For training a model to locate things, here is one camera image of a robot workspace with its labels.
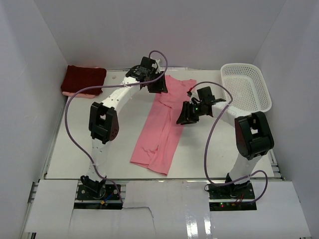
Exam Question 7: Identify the white perforated plastic basket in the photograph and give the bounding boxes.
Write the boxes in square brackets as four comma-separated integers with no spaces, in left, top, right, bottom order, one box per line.
[220,63,272,112]

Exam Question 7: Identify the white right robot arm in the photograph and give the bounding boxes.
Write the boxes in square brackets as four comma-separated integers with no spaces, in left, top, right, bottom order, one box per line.
[176,87,274,197]

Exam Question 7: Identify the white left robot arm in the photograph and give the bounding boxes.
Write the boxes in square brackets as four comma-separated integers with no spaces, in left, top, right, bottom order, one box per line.
[81,56,168,194]

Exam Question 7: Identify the white paper strip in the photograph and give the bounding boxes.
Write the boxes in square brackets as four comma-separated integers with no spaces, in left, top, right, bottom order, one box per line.
[167,67,188,71]

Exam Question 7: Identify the folded dark red t-shirt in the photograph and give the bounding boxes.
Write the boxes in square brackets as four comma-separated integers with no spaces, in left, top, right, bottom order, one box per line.
[61,65,107,96]

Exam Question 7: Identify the folded light pink t-shirt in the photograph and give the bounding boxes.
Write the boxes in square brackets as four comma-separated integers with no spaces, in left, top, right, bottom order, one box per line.
[62,92,96,99]

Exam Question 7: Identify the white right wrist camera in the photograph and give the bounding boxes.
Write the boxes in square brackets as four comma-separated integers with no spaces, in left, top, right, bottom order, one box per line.
[187,91,200,105]

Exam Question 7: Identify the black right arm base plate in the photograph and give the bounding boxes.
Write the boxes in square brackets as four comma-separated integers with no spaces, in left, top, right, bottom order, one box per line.
[204,183,257,212]

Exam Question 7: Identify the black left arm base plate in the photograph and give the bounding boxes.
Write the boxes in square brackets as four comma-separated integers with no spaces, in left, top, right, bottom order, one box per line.
[74,184,124,210]

